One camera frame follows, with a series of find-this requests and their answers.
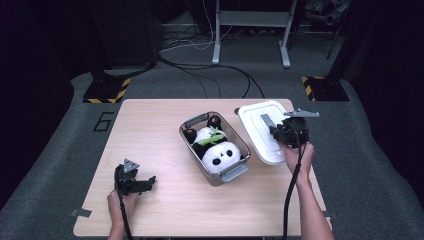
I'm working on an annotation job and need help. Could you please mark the hand-held gripper cable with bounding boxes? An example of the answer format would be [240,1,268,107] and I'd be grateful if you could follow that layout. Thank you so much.
[114,184,134,240]
[282,123,309,240]

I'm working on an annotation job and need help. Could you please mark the right hand-held gripper cable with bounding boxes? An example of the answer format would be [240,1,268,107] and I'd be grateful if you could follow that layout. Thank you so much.
[282,123,309,240]

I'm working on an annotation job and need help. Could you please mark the person's left hand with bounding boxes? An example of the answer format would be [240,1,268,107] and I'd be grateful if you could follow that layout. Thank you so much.
[106,189,142,228]

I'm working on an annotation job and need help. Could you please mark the white floor cable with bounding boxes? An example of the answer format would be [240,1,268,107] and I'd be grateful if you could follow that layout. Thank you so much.
[159,0,235,53]

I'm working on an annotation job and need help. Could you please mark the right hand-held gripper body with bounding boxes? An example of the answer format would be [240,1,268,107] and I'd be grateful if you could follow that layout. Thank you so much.
[281,107,321,150]

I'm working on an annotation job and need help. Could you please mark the dark equipment pile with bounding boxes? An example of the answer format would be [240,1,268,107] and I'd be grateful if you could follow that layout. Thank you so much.
[303,0,352,27]

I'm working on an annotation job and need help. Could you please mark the person's right hand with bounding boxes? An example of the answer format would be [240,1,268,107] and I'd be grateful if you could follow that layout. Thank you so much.
[282,141,316,183]

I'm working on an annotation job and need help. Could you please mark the dark cabinet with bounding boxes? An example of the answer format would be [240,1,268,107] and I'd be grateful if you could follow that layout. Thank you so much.
[83,0,160,74]

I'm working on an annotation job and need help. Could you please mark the black base with hazard stripes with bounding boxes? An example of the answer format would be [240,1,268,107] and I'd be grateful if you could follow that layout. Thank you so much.
[82,77,132,105]
[301,75,351,102]

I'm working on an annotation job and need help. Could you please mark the clear storage box grey latches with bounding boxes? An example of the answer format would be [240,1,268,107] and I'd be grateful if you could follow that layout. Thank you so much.
[178,111,252,187]

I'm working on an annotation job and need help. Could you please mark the panda plush toy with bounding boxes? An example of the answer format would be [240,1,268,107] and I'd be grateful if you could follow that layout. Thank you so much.
[182,114,243,175]

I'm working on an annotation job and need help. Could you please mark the left hand-held gripper cable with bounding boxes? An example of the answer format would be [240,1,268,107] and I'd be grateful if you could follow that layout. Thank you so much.
[114,184,134,240]

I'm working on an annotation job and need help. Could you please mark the black floor cable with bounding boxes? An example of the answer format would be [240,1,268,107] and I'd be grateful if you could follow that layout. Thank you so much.
[157,54,266,100]

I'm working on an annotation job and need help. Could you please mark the white metal stand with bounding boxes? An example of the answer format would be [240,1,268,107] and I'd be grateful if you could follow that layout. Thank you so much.
[211,0,298,69]

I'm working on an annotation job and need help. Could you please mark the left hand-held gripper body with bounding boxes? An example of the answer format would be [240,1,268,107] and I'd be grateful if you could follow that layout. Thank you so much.
[113,158,144,197]

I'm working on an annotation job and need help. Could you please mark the white lid with grey handle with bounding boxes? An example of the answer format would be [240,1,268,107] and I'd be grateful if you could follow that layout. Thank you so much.
[237,100,298,166]

